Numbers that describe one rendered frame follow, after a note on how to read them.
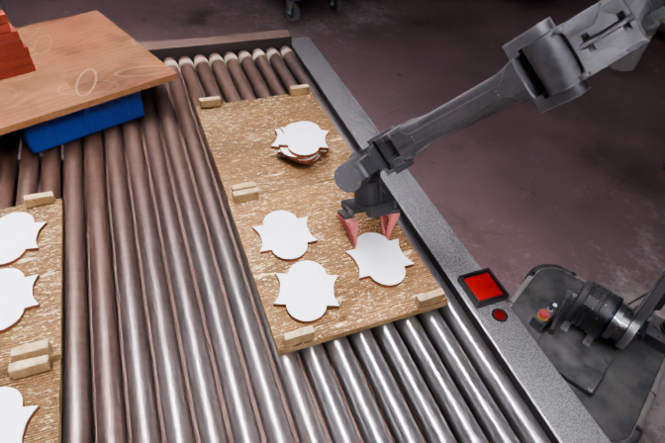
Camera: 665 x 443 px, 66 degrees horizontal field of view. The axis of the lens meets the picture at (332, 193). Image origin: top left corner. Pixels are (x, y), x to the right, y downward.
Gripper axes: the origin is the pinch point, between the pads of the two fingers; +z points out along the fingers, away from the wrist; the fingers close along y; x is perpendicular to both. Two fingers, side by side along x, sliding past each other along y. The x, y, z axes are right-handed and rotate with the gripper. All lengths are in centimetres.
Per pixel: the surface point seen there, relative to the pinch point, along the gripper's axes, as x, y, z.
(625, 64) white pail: 203, 305, 4
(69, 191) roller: 35, -60, -12
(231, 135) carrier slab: 43, -20, -18
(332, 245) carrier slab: 2.1, -8.0, 0.3
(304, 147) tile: 25.6, -5.4, -16.0
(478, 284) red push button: -14.3, 17.7, 8.2
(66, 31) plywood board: 85, -58, -48
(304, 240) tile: 3.7, -13.6, -1.5
